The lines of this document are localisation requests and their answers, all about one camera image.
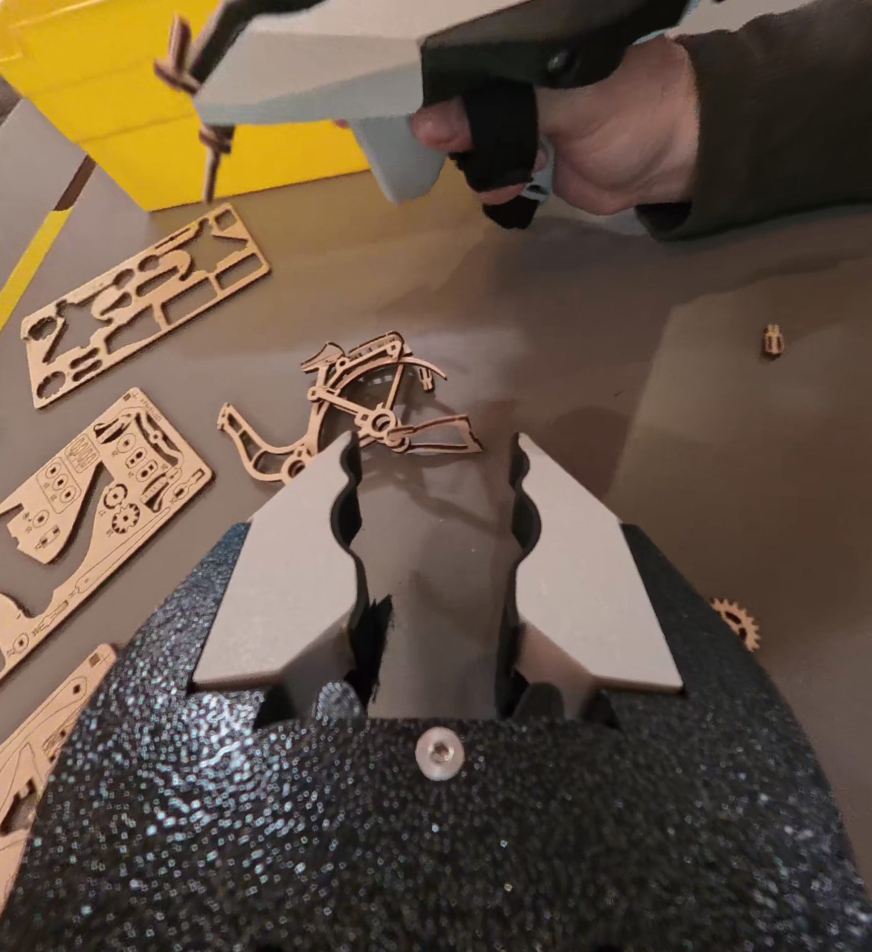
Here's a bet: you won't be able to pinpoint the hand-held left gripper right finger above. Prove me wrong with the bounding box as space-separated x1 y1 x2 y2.
512 433 685 696

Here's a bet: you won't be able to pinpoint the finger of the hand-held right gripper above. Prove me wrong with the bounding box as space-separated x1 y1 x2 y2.
192 0 529 127
220 0 327 23

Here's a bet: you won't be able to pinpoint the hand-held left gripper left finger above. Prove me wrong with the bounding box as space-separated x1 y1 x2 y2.
192 431 368 689

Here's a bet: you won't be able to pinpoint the wooden gear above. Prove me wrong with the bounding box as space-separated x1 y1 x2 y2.
709 597 761 653

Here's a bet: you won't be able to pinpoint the wooden model frame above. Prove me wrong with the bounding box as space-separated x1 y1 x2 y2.
216 331 483 484

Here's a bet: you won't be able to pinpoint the wooden parts sheet curved cutout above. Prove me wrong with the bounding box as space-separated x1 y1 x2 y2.
0 387 214 722

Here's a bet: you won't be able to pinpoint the wooden parts sheet slotted strips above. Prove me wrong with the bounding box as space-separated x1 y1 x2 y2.
0 643 118 952

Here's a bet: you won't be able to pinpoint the emptied wooden parts sheet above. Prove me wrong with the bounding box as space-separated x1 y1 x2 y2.
21 203 272 410

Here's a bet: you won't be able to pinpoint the person's right hand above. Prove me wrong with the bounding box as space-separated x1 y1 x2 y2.
335 37 704 217

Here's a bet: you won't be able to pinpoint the yellow plastic bin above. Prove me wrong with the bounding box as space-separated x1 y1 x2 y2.
0 0 373 213

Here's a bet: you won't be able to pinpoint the yellow tape stripe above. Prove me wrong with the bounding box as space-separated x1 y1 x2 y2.
0 208 72 395

